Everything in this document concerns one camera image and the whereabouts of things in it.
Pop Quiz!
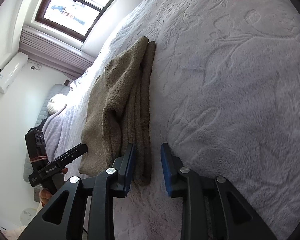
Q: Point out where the brown knit sweater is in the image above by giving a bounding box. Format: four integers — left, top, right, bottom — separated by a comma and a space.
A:
79, 36, 156, 186

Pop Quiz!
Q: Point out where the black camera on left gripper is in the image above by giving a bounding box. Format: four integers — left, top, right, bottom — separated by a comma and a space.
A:
25, 129, 49, 172

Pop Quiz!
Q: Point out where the white embossed bed blanket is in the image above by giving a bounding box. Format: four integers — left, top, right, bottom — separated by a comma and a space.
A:
44, 0, 300, 239

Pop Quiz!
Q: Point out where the white air conditioner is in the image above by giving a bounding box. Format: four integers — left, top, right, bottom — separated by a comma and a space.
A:
0, 52, 29, 94

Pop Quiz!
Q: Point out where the white floor fan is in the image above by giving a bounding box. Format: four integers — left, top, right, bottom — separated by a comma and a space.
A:
20, 207, 38, 226

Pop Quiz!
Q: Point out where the black clothing beside bed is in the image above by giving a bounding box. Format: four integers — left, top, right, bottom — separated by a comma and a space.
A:
28, 118, 48, 132

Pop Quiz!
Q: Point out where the left hand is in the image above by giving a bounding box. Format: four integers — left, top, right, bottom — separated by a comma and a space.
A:
39, 168, 69, 208

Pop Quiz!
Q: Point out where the window with brown frame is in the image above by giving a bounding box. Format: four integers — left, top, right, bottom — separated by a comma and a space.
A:
35, 0, 115, 42

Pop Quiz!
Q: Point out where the striped roman blind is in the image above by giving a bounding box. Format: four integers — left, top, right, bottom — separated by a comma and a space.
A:
19, 25, 95, 80

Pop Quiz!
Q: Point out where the white pillow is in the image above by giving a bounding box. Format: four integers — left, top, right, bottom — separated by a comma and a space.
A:
47, 93, 67, 115

